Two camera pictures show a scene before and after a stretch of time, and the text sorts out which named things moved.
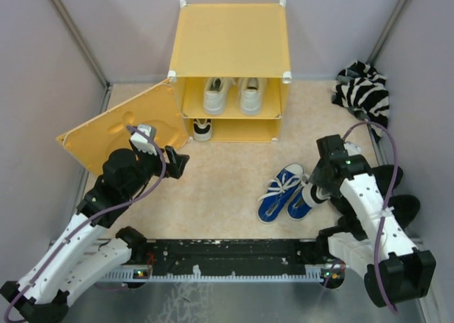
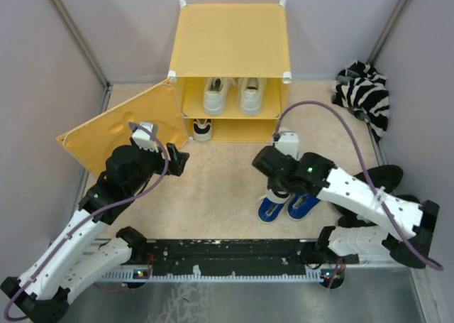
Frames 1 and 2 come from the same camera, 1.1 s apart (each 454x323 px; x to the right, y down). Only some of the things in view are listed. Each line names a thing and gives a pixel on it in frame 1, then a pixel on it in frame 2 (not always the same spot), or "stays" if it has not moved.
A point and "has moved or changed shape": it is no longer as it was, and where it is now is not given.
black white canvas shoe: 202,129 stays
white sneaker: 215,95 stays
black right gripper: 317,179 to 272,183
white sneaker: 251,96 stays
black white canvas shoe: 313,195 has moved or changed shape
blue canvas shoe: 278,190 stays
